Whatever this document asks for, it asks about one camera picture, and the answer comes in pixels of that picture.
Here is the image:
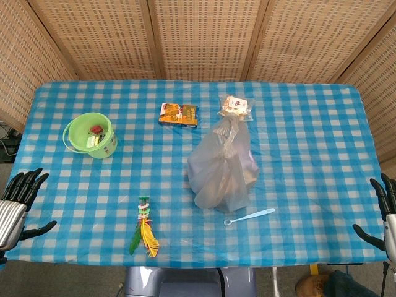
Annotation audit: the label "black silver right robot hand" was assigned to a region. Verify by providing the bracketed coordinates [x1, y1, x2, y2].
[353, 173, 396, 257]

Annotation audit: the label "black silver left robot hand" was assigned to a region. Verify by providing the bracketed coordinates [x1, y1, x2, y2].
[0, 168, 58, 252]

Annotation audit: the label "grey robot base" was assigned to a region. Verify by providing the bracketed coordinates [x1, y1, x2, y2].
[123, 266, 258, 297]

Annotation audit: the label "green plastic bucket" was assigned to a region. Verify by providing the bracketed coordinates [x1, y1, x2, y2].
[62, 112, 118, 160]

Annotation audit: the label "small printed food packet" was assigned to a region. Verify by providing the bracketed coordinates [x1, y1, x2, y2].
[85, 124, 106, 148]

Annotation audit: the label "blue white checkered tablecloth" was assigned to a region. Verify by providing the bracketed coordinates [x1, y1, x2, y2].
[5, 79, 388, 269]

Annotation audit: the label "translucent grey plastic bag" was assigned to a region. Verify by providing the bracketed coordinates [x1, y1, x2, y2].
[187, 117, 260, 214]

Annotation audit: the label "clear packaged snack bag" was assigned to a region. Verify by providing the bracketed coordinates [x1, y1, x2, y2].
[218, 94, 257, 122]

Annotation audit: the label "dark teal trouser leg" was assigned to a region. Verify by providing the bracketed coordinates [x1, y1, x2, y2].
[321, 269, 380, 297]

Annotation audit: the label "brown shoe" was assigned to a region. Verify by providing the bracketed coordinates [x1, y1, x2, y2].
[295, 273, 334, 297]

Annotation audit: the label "colourful feather shuttlecock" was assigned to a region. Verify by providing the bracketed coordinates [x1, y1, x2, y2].
[129, 195, 161, 258]

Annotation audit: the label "light blue plastic spoon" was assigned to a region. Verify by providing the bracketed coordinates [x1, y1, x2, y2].
[223, 207, 276, 226]

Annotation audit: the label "orange snack box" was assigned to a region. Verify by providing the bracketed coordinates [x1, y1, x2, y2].
[158, 103, 199, 129]

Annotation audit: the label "woven bamboo folding screen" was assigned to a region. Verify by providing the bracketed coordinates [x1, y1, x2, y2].
[0, 0, 396, 165]

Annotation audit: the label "black cables on floor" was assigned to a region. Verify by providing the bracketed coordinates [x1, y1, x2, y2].
[0, 122, 22, 163]

